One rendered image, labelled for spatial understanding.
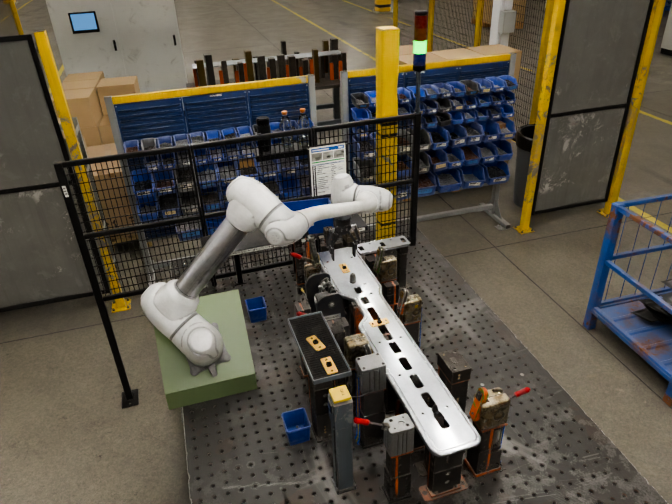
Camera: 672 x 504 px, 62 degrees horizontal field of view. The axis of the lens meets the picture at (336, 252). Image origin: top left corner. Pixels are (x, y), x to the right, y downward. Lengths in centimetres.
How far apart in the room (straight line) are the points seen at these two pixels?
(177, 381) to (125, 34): 674
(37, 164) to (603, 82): 429
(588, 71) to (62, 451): 456
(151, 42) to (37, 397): 583
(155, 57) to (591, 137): 594
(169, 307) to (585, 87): 386
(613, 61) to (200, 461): 429
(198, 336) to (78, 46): 690
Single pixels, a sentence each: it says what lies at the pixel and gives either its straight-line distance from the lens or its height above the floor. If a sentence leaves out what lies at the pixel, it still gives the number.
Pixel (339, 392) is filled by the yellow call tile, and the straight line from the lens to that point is 191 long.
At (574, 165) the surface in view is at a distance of 541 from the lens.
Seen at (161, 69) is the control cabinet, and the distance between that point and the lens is 882.
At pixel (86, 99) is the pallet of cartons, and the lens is 634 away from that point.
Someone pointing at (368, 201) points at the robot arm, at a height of 144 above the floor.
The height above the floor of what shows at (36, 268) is 45.
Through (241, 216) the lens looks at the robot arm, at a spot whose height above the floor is 157.
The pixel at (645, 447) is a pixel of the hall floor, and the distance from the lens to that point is 360.
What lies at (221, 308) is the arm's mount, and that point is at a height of 101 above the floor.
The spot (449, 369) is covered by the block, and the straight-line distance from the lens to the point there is 221.
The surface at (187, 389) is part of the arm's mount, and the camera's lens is 256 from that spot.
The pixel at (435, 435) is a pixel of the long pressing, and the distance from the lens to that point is 201.
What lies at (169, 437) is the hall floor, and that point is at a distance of 350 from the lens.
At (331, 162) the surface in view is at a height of 134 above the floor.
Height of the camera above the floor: 250
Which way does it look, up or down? 31 degrees down
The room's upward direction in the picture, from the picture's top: 2 degrees counter-clockwise
